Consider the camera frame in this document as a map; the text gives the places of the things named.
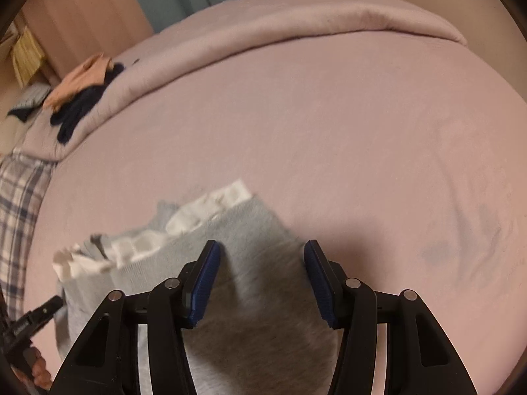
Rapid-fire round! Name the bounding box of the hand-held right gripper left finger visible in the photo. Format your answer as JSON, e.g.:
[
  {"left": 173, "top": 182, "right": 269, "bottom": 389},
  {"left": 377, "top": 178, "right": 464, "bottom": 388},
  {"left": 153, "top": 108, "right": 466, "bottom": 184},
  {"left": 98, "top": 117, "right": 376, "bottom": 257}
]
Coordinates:
[{"left": 49, "top": 240, "right": 223, "bottom": 395}]

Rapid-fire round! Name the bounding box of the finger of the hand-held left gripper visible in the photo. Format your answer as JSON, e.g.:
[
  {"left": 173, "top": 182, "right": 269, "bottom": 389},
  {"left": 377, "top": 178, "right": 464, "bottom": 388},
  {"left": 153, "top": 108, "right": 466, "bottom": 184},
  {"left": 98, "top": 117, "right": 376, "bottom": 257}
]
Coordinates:
[{"left": 22, "top": 295, "right": 64, "bottom": 332}]

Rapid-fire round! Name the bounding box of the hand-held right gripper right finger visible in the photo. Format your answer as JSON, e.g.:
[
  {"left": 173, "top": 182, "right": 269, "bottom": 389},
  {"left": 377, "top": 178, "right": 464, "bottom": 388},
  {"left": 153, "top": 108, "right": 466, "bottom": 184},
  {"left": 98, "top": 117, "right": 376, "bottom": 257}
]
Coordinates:
[{"left": 304, "top": 239, "right": 478, "bottom": 395}]

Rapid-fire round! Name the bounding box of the grey sweatshirt with white trim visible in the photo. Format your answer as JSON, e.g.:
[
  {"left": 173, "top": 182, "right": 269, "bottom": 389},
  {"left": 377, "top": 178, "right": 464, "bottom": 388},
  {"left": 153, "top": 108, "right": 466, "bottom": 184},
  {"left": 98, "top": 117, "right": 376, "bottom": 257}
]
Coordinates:
[{"left": 53, "top": 179, "right": 343, "bottom": 395}]

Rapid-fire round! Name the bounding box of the person's left hand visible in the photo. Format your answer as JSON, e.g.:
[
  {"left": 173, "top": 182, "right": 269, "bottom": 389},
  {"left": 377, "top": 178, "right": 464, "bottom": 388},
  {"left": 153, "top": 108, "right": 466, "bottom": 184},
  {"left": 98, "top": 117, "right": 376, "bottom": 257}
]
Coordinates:
[{"left": 30, "top": 348, "right": 55, "bottom": 391}]

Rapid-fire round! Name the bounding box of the plaid pillow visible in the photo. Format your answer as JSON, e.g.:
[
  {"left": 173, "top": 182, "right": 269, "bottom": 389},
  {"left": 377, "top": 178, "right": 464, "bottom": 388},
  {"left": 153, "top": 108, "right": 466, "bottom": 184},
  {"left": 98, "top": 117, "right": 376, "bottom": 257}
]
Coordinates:
[{"left": 0, "top": 148, "right": 56, "bottom": 322}]

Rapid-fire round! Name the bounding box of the dark navy garment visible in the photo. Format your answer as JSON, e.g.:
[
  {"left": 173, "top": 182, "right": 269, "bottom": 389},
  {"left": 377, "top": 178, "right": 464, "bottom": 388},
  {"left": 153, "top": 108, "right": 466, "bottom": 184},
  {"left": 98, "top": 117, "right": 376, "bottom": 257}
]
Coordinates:
[{"left": 50, "top": 63, "right": 125, "bottom": 145}]

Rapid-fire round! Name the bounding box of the grey checked cloth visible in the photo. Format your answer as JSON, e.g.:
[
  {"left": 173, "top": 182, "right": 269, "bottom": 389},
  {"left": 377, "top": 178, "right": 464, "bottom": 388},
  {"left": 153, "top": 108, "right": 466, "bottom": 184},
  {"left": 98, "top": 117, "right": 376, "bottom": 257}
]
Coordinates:
[{"left": 7, "top": 83, "right": 52, "bottom": 122}]

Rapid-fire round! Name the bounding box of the peach garment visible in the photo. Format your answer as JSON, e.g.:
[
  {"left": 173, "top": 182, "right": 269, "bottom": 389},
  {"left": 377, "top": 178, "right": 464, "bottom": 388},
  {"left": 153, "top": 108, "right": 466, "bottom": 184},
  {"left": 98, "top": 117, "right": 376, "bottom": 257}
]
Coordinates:
[{"left": 42, "top": 53, "right": 115, "bottom": 113}]

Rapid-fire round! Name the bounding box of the pink comforter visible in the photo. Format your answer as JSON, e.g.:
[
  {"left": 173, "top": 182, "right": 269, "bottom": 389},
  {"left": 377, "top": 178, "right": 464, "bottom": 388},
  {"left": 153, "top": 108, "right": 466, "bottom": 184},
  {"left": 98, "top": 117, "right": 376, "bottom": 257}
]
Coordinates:
[{"left": 22, "top": 0, "right": 468, "bottom": 161}]

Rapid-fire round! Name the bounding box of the yellow woven bag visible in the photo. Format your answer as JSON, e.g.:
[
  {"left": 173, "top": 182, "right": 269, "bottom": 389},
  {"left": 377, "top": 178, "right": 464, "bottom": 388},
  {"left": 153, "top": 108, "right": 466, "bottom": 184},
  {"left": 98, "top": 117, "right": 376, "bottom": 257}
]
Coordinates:
[{"left": 10, "top": 27, "right": 46, "bottom": 87}]

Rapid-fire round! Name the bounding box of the pink curtain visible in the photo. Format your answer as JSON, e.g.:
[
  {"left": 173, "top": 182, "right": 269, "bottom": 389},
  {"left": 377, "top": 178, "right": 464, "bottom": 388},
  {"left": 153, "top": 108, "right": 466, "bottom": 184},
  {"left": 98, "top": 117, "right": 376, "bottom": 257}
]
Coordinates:
[{"left": 18, "top": 0, "right": 396, "bottom": 87}]

